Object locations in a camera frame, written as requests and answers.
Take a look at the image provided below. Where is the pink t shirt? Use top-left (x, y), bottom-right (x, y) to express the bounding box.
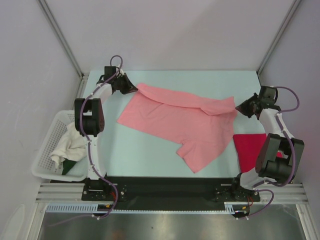
top-left (117, 83), bottom-right (237, 173)

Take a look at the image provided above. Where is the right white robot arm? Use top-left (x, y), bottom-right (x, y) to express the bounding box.
top-left (230, 93), bottom-right (305, 201)

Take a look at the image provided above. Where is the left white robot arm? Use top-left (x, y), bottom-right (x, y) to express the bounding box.
top-left (74, 73), bottom-right (138, 180)

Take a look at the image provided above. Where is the folded red t shirt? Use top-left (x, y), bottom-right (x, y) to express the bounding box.
top-left (233, 133), bottom-right (269, 173)

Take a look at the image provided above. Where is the white crumpled t shirt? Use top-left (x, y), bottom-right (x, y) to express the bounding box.
top-left (50, 122), bottom-right (86, 169)

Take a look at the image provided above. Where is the dark green t shirt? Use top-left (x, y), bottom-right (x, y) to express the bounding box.
top-left (61, 159), bottom-right (77, 176)

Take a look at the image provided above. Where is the white plastic basket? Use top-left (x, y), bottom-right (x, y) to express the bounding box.
top-left (31, 110), bottom-right (88, 182)

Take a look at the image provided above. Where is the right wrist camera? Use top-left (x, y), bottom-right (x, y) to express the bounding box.
top-left (258, 85), bottom-right (278, 104)

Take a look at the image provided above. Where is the white slotted cable duct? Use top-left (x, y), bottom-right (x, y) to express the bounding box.
top-left (46, 202), bottom-right (248, 215)

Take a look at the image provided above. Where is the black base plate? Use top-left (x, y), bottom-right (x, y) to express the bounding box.
top-left (49, 175), bottom-right (292, 211)

